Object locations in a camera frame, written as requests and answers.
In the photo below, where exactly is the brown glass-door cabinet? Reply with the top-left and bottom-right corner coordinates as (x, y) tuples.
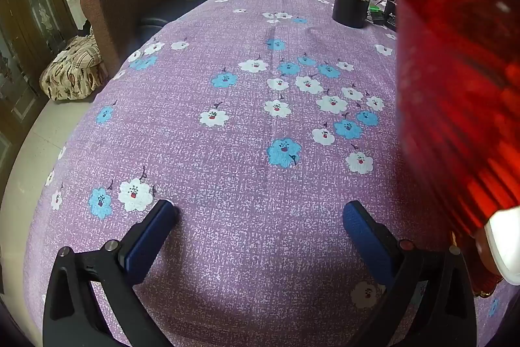
(0, 0), (79, 209)

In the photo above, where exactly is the patterned cushion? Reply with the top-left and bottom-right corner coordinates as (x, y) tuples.
(39, 32), (107, 101)

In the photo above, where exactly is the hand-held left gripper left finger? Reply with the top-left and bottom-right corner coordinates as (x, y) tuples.
(43, 199), (179, 347)

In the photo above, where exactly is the white plate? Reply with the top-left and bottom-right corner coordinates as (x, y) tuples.
(485, 207), (520, 286)

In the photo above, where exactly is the brown armchair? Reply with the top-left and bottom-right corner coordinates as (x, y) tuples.
(79, 0), (192, 76)

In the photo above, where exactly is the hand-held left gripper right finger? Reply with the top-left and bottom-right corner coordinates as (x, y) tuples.
(342, 200), (478, 347)

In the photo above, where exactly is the purple floral tablecloth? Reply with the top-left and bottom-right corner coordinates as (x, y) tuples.
(22, 0), (520, 347)

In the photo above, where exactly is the black cylinder with wooden knob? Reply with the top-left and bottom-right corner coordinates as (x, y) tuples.
(332, 0), (370, 29)

